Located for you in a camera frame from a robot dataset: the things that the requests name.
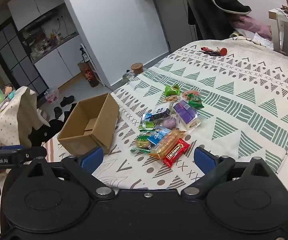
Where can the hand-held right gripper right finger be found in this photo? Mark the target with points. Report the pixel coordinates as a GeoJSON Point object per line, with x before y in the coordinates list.
{"type": "Point", "coordinates": [204, 160]}

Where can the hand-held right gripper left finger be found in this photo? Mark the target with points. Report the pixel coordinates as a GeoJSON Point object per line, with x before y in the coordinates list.
{"type": "Point", "coordinates": [92, 158]}

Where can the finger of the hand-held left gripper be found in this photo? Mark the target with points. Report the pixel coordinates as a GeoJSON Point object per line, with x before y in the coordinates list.
{"type": "Point", "coordinates": [31, 153]}

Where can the red snack packet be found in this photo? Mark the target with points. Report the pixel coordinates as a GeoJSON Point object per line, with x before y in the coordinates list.
{"type": "Point", "coordinates": [176, 153]}

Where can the brown cardboard box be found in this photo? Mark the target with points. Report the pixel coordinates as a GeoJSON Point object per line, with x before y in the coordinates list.
{"type": "Point", "coordinates": [108, 120]}

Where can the round purple snack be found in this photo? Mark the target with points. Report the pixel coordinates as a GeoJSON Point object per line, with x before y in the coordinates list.
{"type": "Point", "coordinates": [169, 125]}

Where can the blue white snack packet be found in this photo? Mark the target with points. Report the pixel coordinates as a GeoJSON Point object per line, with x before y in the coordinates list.
{"type": "Point", "coordinates": [159, 136]}

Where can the green cake packet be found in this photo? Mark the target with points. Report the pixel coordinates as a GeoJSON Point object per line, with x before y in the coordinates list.
{"type": "Point", "coordinates": [142, 142]}

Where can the dark green snack packet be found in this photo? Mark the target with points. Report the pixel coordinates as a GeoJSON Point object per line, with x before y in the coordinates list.
{"type": "Point", "coordinates": [195, 102]}

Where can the small green snack packet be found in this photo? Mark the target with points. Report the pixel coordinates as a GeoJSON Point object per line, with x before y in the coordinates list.
{"type": "Point", "coordinates": [146, 126]}

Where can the black and white snack packet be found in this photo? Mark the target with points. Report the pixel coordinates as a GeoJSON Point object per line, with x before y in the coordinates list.
{"type": "Point", "coordinates": [160, 111]}

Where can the pink snack packet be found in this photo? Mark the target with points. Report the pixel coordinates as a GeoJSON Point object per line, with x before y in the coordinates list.
{"type": "Point", "coordinates": [191, 94]}

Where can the clear biscuit packet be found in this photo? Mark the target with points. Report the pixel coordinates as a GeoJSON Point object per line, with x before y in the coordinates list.
{"type": "Point", "coordinates": [171, 99]}

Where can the striped bed sheet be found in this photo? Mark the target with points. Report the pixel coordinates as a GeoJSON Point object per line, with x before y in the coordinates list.
{"type": "Point", "coordinates": [51, 150]}

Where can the black garment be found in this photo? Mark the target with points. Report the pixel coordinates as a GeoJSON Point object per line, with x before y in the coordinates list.
{"type": "Point", "coordinates": [51, 127]}

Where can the dotted tablecloth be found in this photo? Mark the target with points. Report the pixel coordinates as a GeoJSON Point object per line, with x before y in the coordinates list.
{"type": "Point", "coordinates": [8, 122]}

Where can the small cardboard box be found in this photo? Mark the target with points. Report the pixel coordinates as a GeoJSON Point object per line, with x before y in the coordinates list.
{"type": "Point", "coordinates": [43, 115]}

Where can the black shoe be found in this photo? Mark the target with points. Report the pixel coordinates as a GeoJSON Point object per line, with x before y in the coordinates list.
{"type": "Point", "coordinates": [67, 101]}
{"type": "Point", "coordinates": [58, 112]}

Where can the pack of water bottles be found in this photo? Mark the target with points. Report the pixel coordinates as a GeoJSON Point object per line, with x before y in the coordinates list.
{"type": "Point", "coordinates": [51, 96]}

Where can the cartoon figurine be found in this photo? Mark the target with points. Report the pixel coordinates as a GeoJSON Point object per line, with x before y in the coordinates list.
{"type": "Point", "coordinates": [10, 92]}

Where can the small brown carton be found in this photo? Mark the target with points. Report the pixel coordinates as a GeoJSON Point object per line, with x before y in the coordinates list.
{"type": "Point", "coordinates": [82, 68]}

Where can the white base cabinets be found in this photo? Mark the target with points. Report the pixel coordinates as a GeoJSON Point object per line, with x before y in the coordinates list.
{"type": "Point", "coordinates": [58, 60]}

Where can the black framed glass door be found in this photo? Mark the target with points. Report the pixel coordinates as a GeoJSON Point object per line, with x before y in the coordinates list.
{"type": "Point", "coordinates": [16, 55]}

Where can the jar with wooden lid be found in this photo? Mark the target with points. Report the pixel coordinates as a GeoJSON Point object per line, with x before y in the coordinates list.
{"type": "Point", "coordinates": [137, 67]}

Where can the black spray bottle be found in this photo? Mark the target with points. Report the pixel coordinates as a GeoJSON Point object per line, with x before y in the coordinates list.
{"type": "Point", "coordinates": [85, 57]}

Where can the key bunch with red tags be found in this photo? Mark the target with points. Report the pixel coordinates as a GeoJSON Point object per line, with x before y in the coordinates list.
{"type": "Point", "coordinates": [212, 52]}

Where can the cluttered kitchen counter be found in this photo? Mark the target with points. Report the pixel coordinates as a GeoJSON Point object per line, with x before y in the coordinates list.
{"type": "Point", "coordinates": [46, 40]}

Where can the range hood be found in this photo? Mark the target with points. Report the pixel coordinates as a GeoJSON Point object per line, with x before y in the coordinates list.
{"type": "Point", "coordinates": [38, 21]}

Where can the pink cloth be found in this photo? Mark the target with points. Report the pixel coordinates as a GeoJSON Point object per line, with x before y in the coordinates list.
{"type": "Point", "coordinates": [254, 25]}

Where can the grey door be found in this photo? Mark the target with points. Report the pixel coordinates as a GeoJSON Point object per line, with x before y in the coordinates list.
{"type": "Point", "coordinates": [174, 17]}

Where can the white desk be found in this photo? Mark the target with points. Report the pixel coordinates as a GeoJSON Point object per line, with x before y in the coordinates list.
{"type": "Point", "coordinates": [275, 30]}

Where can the black jacket with white trim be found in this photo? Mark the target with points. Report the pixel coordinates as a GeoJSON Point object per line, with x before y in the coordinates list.
{"type": "Point", "coordinates": [219, 0]}

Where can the white wall cabinets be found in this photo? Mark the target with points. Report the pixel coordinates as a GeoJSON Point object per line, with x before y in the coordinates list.
{"type": "Point", "coordinates": [38, 2]}

